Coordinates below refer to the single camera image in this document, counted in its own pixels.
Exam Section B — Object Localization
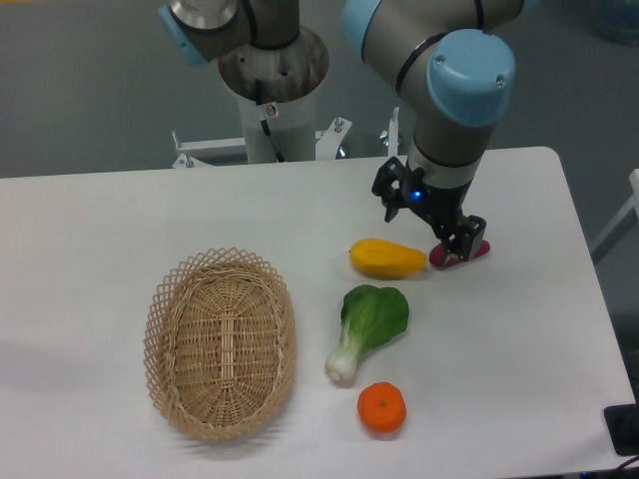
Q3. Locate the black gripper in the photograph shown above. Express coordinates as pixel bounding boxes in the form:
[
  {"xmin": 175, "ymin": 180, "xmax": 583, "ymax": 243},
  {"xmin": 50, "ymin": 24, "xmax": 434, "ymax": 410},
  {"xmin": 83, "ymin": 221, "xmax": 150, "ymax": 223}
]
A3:
[{"xmin": 371, "ymin": 157, "xmax": 486, "ymax": 262}]

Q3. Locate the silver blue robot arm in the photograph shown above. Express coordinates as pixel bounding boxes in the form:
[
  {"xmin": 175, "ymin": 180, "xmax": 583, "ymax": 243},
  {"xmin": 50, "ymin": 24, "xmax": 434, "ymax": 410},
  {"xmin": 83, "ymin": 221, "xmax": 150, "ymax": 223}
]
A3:
[{"xmin": 159, "ymin": 1, "xmax": 528, "ymax": 261}]

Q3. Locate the yellow mango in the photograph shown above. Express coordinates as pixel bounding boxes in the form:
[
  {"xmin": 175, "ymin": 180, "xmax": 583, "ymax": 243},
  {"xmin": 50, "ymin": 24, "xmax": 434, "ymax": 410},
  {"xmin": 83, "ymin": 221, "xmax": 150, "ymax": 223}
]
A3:
[{"xmin": 348, "ymin": 239, "xmax": 427, "ymax": 279}]

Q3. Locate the magenta sweet potato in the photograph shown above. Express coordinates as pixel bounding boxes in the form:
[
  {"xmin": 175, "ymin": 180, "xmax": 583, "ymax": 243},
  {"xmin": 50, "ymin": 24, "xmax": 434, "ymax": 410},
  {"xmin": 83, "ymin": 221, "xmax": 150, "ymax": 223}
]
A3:
[{"xmin": 428, "ymin": 239, "xmax": 491, "ymax": 270}]

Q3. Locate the green bok choy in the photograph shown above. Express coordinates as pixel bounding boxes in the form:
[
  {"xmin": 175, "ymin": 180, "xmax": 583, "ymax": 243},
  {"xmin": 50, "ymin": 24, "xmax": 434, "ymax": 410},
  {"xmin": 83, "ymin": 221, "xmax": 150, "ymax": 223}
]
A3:
[{"xmin": 324, "ymin": 284, "xmax": 409, "ymax": 384}]

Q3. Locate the orange tangerine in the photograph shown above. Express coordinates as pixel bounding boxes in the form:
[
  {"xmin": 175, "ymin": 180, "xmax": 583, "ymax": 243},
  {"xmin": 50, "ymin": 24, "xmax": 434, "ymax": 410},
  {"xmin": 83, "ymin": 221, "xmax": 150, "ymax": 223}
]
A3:
[{"xmin": 356, "ymin": 382, "xmax": 407, "ymax": 434}]

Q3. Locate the woven wicker basket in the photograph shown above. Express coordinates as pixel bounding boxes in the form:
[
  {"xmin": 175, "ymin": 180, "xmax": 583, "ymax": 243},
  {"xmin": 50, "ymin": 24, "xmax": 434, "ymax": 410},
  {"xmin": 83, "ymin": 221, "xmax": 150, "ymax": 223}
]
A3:
[{"xmin": 144, "ymin": 247, "xmax": 297, "ymax": 441}]

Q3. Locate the blue object top right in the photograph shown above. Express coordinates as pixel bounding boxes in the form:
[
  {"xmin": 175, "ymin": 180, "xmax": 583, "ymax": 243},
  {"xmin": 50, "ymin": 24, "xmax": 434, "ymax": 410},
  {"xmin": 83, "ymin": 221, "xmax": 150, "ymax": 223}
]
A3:
[{"xmin": 591, "ymin": 0, "xmax": 638, "ymax": 46}]

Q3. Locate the black device at table edge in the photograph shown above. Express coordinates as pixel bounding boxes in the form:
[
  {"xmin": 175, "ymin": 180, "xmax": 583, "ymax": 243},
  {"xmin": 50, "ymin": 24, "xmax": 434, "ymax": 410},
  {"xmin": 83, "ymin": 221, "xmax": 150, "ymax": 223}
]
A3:
[{"xmin": 603, "ymin": 403, "xmax": 638, "ymax": 456}]

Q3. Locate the white pedestal base frame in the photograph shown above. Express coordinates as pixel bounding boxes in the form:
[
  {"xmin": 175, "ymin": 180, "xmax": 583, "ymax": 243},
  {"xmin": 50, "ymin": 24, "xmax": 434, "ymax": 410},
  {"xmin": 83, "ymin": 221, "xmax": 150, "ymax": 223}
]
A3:
[{"xmin": 170, "ymin": 107, "xmax": 403, "ymax": 169}]

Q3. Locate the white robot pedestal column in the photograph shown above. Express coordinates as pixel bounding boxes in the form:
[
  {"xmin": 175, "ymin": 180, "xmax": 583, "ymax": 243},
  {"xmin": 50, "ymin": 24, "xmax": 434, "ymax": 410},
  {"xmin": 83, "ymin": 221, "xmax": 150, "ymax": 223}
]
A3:
[{"xmin": 218, "ymin": 27, "xmax": 330, "ymax": 165}]

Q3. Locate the white frame at right edge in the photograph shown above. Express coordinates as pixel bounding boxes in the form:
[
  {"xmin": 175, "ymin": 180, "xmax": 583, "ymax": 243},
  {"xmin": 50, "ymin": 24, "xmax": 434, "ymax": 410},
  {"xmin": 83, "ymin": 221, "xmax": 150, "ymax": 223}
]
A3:
[{"xmin": 589, "ymin": 169, "xmax": 638, "ymax": 264}]

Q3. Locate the black cable on pedestal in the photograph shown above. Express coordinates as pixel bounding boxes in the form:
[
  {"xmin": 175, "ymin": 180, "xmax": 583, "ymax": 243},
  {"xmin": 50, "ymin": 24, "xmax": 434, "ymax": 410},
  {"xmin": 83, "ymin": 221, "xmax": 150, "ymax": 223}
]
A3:
[{"xmin": 254, "ymin": 78, "xmax": 287, "ymax": 164}]

